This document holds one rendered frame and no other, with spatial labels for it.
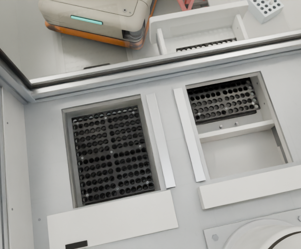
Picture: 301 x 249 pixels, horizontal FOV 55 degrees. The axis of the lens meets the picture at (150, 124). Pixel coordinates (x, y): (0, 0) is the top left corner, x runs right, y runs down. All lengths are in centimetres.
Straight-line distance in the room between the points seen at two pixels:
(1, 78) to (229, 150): 59
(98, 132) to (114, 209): 21
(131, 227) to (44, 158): 26
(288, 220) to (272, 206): 4
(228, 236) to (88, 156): 37
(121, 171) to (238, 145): 34
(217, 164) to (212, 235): 22
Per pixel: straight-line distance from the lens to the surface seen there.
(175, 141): 70
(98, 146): 75
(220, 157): 83
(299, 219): 72
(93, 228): 67
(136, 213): 66
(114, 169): 73
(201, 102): 79
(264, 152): 86
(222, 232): 68
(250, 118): 87
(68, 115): 86
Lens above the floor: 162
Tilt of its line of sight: 72 degrees down
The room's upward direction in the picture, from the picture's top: 1 degrees counter-clockwise
